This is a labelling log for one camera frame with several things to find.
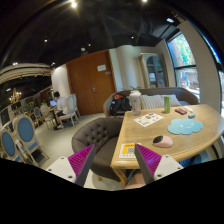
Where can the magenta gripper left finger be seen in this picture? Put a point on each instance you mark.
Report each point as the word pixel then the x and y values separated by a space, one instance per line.
pixel 81 162

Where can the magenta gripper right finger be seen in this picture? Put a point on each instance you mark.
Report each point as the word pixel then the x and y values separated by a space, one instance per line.
pixel 148 161

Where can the blue cloud mouse pad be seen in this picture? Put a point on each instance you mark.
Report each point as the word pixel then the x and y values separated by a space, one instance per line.
pixel 184 126

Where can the yellow QR code sticker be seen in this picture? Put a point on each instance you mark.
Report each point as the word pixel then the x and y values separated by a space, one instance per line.
pixel 127 151

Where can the grey tufted armchair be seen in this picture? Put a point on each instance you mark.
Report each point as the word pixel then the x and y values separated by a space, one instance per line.
pixel 103 133

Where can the printed paper sheet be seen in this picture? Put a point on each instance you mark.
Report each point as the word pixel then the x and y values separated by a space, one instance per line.
pixel 148 119

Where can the white chair with person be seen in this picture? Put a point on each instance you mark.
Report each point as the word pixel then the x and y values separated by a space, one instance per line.
pixel 72 111

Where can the dark phone with red case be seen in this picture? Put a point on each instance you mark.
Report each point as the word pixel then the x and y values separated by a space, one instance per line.
pixel 180 111

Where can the striped cushion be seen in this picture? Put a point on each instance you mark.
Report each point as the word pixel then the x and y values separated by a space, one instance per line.
pixel 157 101

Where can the small teal object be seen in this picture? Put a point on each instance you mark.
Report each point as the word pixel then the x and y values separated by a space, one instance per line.
pixel 191 116

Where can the person in white shirt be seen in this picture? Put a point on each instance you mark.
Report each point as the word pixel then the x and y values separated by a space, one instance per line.
pixel 61 107

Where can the black and red backpack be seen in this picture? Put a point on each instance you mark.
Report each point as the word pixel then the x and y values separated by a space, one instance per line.
pixel 119 105

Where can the green cylindrical bottle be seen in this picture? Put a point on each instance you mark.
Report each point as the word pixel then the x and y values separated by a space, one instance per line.
pixel 167 104

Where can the laptop on far table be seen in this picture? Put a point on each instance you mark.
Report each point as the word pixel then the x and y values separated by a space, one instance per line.
pixel 53 103

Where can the blue cushioned white chair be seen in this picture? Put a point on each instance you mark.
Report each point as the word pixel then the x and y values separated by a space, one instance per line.
pixel 25 130

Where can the clear shaker bottle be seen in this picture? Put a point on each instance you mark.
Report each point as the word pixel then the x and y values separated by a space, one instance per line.
pixel 135 102

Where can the blue cushioned chair far left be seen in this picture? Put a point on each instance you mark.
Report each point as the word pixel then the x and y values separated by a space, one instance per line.
pixel 9 146

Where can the grey curved sofa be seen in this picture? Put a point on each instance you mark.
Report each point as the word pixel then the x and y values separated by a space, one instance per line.
pixel 183 95

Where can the brown wooden double door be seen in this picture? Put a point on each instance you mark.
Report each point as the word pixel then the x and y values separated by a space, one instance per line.
pixel 91 79

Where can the glass display cabinet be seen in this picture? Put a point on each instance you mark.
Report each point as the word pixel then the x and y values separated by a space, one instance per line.
pixel 154 70

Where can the chandelier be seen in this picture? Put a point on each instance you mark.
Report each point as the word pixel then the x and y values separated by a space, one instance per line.
pixel 15 96

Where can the large window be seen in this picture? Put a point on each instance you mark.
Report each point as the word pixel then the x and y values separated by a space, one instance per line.
pixel 184 64

